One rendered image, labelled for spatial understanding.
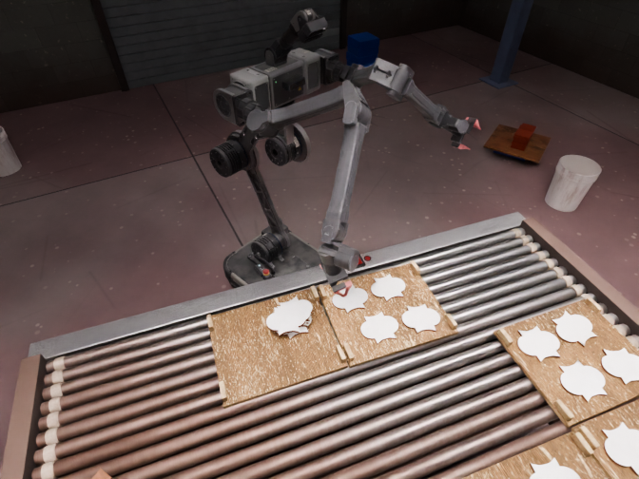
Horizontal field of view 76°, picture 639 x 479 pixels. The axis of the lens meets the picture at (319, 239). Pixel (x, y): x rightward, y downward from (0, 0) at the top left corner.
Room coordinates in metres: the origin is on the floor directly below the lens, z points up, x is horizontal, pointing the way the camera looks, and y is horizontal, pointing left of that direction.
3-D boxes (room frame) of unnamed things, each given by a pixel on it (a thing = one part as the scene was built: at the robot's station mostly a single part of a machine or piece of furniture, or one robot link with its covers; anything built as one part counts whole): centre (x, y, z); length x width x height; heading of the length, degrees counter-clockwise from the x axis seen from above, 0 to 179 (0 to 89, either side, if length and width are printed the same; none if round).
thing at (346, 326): (0.90, -0.24, 0.93); 0.41 x 0.35 x 0.02; 108
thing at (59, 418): (0.83, -0.07, 0.90); 1.95 x 0.05 x 0.05; 110
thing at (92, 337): (1.09, 0.02, 0.88); 2.08 x 0.09 x 0.06; 110
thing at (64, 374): (0.97, -0.02, 0.90); 1.95 x 0.05 x 0.05; 110
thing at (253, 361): (0.77, 0.16, 0.93); 0.41 x 0.35 x 0.02; 109
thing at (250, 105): (1.43, 0.26, 1.45); 0.09 x 0.08 x 0.12; 137
